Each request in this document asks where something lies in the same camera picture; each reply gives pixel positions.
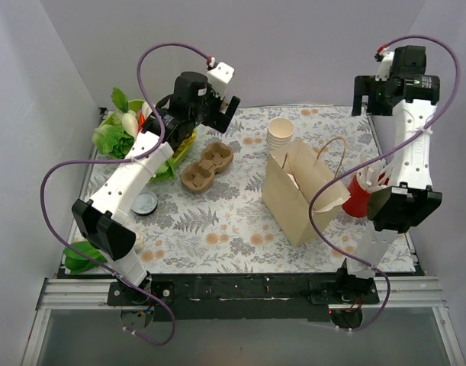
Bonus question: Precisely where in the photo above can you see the white daikon radish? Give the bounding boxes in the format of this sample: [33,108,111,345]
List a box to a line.
[121,113,139,138]

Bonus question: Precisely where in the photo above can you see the red orange pepper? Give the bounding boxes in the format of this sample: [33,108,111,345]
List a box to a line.
[139,114,146,130]

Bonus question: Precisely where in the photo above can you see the green lettuce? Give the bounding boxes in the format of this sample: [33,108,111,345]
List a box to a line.
[92,124,134,159]

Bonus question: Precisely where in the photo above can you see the white paper straws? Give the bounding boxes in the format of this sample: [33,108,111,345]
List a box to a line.
[355,159,390,193]

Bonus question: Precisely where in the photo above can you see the red cup holder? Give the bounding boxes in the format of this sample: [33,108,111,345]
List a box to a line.
[342,175,371,218]

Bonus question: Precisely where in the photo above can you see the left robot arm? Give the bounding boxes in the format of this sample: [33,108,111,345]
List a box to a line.
[72,63,240,305]

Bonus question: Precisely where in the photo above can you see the stack of white paper cups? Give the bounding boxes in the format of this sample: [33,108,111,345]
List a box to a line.
[266,117,294,150]

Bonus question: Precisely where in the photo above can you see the green plastic tray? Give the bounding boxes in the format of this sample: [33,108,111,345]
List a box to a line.
[99,112,196,181]

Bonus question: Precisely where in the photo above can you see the brown pulp cup carrier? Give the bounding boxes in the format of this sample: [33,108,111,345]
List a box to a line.
[181,142,234,194]

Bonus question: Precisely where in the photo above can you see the stack of white lids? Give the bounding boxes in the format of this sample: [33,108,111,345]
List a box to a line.
[131,191,158,216]

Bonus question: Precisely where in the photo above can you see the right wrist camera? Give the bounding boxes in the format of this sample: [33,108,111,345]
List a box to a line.
[374,45,394,82]

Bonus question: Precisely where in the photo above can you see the brown paper bag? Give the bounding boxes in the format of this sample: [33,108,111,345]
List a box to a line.
[262,140,350,248]

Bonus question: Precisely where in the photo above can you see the green bok choy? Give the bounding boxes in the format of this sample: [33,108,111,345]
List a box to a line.
[63,240,107,275]

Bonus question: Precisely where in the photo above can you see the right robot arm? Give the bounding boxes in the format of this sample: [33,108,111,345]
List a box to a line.
[333,45,442,303]

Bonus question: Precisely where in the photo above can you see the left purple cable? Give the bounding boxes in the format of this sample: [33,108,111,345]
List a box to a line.
[40,42,214,347]

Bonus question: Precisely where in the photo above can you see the white napa cabbage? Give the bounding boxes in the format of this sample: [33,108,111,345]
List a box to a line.
[141,101,153,119]

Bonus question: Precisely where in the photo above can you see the black metal base rail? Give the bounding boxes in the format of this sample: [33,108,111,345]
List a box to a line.
[107,272,382,323]

